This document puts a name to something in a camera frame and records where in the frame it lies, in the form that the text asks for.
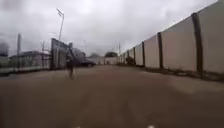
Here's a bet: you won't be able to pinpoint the dark tree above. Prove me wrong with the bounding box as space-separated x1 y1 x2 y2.
104 51 119 59

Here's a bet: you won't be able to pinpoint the dark car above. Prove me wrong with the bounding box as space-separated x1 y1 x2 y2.
75 57 98 68

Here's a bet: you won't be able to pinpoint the brown dirt road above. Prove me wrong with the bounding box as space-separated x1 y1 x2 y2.
0 64 224 128

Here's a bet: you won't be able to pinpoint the person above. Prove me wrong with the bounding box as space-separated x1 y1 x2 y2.
65 42 77 80

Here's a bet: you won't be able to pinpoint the grey metal gate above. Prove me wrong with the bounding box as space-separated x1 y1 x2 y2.
50 37 72 71

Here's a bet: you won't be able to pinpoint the street lamp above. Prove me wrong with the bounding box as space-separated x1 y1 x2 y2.
55 7 66 42

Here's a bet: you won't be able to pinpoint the low buildings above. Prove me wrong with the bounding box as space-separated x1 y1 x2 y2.
0 49 53 74

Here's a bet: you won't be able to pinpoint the pole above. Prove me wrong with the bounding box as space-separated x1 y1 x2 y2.
16 32 23 70

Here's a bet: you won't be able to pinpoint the pale end wall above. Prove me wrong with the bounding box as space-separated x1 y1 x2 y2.
91 56 121 66

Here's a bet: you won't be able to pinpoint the pale wall with dark pillars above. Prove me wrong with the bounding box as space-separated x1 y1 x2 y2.
118 0 224 75

